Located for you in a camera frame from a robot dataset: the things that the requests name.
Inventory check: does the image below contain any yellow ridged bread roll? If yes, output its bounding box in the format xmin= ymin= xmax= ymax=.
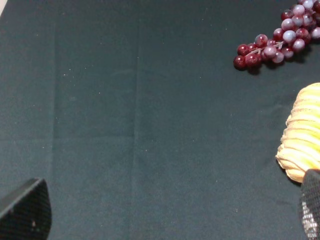
xmin=275 ymin=82 xmax=320 ymax=183

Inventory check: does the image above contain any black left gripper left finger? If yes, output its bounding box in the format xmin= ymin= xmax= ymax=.
xmin=0 ymin=178 xmax=52 ymax=240

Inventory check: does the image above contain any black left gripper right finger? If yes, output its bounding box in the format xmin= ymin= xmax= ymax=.
xmin=299 ymin=169 xmax=320 ymax=240

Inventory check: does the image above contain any black tablecloth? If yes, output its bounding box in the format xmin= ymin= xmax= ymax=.
xmin=0 ymin=0 xmax=320 ymax=240

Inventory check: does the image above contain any red artificial grape bunch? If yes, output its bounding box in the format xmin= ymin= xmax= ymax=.
xmin=233 ymin=0 xmax=320 ymax=70

